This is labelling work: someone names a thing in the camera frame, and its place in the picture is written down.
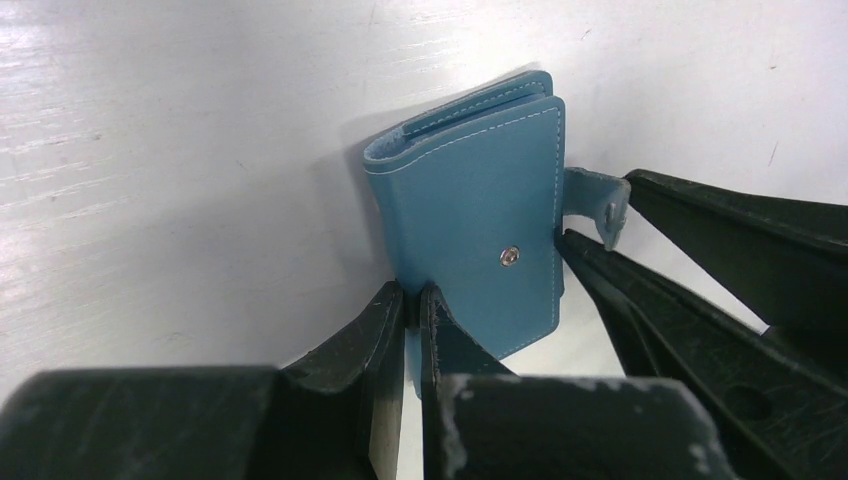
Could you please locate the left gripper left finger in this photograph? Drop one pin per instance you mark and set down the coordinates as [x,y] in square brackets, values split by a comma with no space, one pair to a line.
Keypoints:
[332,414]

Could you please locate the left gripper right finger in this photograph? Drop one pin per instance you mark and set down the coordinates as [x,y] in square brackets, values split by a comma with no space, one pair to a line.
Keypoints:
[483,421]

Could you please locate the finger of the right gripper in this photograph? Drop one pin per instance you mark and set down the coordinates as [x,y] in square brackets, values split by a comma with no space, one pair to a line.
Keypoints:
[778,416]
[784,259]

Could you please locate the blue leather card holder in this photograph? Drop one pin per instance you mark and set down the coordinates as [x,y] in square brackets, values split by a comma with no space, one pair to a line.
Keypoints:
[472,195]

